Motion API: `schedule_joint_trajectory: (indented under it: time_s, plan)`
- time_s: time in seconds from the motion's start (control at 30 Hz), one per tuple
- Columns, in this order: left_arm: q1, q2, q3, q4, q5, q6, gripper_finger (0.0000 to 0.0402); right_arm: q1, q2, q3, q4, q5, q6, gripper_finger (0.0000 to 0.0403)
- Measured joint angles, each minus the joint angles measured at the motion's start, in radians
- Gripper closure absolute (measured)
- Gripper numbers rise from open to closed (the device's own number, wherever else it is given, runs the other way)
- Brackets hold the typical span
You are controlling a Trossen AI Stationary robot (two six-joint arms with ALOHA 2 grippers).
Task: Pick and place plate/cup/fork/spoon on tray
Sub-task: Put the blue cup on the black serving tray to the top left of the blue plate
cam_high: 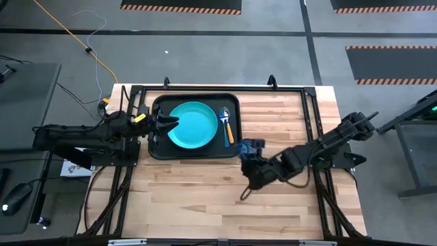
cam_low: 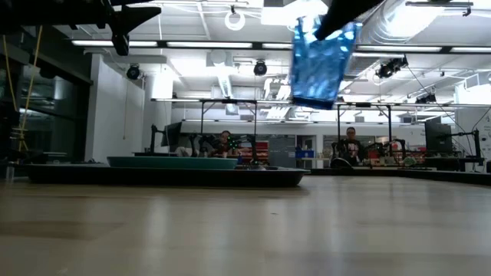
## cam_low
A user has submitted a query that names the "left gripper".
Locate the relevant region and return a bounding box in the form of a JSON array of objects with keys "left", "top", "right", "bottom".
[{"left": 68, "top": 0, "right": 162, "bottom": 35}]

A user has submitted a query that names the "blue translucent cup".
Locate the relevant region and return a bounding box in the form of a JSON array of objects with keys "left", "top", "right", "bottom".
[{"left": 290, "top": 15, "right": 361, "bottom": 111}]

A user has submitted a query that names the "teal round plate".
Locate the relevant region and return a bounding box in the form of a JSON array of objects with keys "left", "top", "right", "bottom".
[{"left": 106, "top": 156, "right": 239, "bottom": 170}]

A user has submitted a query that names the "black plastic tray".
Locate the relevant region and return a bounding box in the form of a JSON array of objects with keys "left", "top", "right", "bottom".
[{"left": 26, "top": 163, "right": 311, "bottom": 189}]

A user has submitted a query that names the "overhead light bar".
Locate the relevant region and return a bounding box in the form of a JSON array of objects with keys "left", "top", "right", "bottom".
[{"left": 71, "top": 38, "right": 491, "bottom": 54}]

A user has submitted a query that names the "black computer monitor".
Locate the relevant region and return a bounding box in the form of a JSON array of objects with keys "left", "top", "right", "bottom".
[
  {"left": 160, "top": 121, "right": 183, "bottom": 149},
  {"left": 424, "top": 121, "right": 453, "bottom": 154}
]

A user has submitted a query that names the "black monitor stand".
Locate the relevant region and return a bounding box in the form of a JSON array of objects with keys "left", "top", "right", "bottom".
[{"left": 149, "top": 123, "right": 159, "bottom": 154}]

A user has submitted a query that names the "person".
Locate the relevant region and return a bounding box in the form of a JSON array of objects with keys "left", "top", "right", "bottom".
[
  {"left": 206, "top": 130, "right": 241, "bottom": 158},
  {"left": 337, "top": 126, "right": 367, "bottom": 166}
]

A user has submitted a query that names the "red storage box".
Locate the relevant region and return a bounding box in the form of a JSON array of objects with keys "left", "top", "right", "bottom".
[{"left": 245, "top": 141, "right": 270, "bottom": 162}]

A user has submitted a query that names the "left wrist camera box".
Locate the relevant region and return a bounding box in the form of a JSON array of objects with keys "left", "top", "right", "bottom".
[{"left": 112, "top": 33, "right": 130, "bottom": 57}]

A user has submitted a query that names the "black background rig frame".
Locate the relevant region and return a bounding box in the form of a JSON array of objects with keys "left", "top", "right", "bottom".
[
  {"left": 336, "top": 101, "right": 393, "bottom": 154},
  {"left": 199, "top": 98, "right": 258, "bottom": 156}
]

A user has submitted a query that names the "white ring lamp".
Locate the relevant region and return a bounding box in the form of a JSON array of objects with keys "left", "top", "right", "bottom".
[{"left": 224, "top": 11, "right": 246, "bottom": 31}]

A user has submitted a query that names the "yellow orange cable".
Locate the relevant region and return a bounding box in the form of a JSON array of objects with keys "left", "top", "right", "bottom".
[{"left": 2, "top": 25, "right": 44, "bottom": 153}]

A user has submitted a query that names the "black aluminium table frame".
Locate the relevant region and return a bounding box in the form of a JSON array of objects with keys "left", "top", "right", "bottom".
[{"left": 310, "top": 167, "right": 491, "bottom": 187}]

